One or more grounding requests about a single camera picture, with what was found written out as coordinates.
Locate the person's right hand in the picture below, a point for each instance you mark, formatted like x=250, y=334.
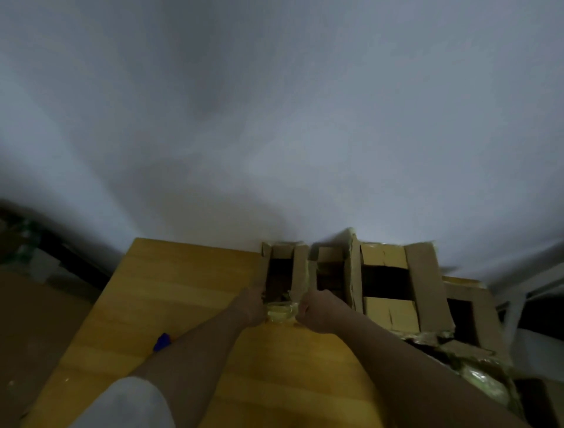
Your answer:
x=321, y=311

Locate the person's left hand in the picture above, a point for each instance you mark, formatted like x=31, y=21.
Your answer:
x=254, y=306

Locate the orange dispenser with yellow tape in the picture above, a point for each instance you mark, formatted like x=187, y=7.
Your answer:
x=161, y=341

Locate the row of cardboard boxes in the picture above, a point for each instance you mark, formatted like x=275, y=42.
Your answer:
x=427, y=286

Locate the person's right forearm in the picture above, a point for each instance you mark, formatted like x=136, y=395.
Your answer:
x=418, y=379

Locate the person's left forearm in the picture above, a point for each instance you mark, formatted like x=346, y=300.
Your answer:
x=194, y=366

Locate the person's white shirt sleeve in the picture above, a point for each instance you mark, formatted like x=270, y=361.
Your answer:
x=123, y=405

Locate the large brown cardboard sheet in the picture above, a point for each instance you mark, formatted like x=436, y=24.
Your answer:
x=35, y=344

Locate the yellow wooden table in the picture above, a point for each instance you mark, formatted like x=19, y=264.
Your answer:
x=154, y=286

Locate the white metal shelf rack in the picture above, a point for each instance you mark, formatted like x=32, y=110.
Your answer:
x=513, y=317

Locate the black bag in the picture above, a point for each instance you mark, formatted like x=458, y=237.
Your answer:
x=544, y=317

